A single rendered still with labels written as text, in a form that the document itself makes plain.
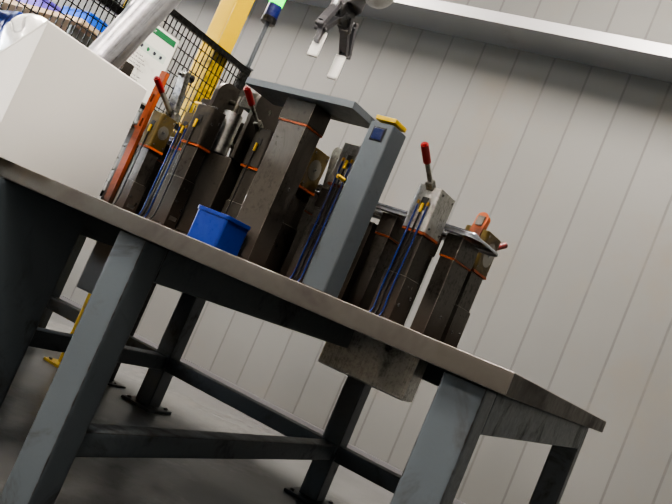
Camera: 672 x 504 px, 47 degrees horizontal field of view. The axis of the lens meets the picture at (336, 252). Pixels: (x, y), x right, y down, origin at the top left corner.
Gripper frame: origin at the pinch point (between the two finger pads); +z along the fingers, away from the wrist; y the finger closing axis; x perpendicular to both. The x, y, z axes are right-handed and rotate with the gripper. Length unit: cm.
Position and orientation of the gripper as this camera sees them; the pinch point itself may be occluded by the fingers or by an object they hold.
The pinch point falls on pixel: (323, 64)
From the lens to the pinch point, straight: 212.0
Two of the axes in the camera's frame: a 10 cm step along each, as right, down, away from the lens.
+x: 8.5, 3.3, -4.2
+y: -3.6, -2.3, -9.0
